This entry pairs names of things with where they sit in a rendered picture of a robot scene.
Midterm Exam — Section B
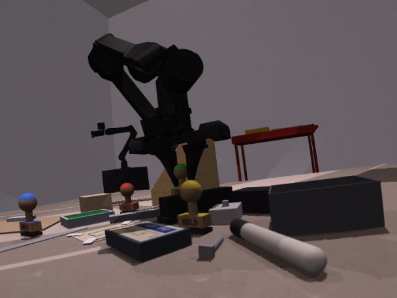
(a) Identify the brown date stamp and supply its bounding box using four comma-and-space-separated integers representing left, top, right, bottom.
18, 193, 42, 237

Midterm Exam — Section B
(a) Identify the white cylinder with black end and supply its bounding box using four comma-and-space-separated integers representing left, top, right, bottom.
230, 218, 327, 274

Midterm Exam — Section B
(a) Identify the wooden hold stamp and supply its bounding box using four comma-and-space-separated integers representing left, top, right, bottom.
178, 180, 212, 235

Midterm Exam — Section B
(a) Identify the brown fail stamp with red knob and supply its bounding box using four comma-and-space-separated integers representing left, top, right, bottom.
119, 183, 139, 214

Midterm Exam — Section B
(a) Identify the beige inspection card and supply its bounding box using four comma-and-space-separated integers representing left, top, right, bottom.
66, 221, 132, 244

